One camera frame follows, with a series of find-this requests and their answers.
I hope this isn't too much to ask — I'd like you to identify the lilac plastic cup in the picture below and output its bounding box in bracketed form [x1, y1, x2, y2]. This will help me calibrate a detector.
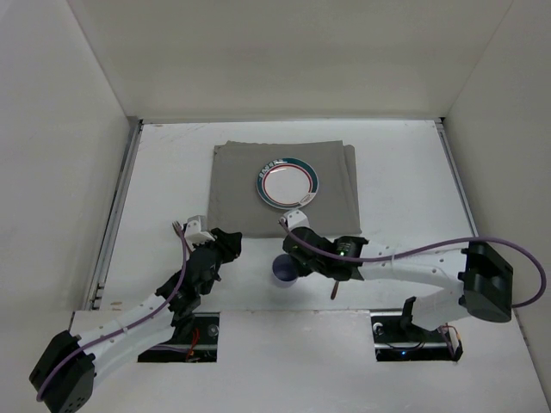
[271, 254, 299, 288]

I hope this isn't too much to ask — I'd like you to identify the grey cloth placemat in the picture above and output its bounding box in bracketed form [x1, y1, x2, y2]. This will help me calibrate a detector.
[207, 141, 362, 238]

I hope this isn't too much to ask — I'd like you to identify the brown wooden spoon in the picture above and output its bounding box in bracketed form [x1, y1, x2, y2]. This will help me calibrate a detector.
[330, 281, 340, 300]

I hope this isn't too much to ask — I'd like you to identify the white plate green red rim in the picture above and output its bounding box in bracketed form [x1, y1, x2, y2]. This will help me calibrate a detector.
[256, 157, 320, 210]

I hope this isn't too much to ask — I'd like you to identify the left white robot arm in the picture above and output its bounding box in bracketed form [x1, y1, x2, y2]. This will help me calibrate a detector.
[29, 221, 242, 412]

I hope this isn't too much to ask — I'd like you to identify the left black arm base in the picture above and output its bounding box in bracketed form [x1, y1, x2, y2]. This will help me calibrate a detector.
[137, 312, 220, 363]

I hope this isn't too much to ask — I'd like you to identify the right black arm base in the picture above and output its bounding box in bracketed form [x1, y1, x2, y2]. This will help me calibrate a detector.
[370, 298, 463, 362]

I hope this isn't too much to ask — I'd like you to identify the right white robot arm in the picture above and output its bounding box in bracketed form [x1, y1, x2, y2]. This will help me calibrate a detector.
[282, 227, 513, 330]

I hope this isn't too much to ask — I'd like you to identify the brown wooden fork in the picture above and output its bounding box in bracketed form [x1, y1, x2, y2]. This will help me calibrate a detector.
[172, 221, 184, 238]

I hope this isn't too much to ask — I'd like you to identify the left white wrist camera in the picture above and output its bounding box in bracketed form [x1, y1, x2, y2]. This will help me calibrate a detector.
[183, 215, 215, 244]

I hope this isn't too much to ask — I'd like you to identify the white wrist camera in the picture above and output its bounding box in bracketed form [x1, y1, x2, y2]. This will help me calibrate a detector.
[183, 215, 215, 244]
[279, 209, 310, 231]

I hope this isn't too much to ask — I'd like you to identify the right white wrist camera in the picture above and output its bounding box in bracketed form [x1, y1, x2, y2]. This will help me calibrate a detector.
[279, 209, 310, 231]

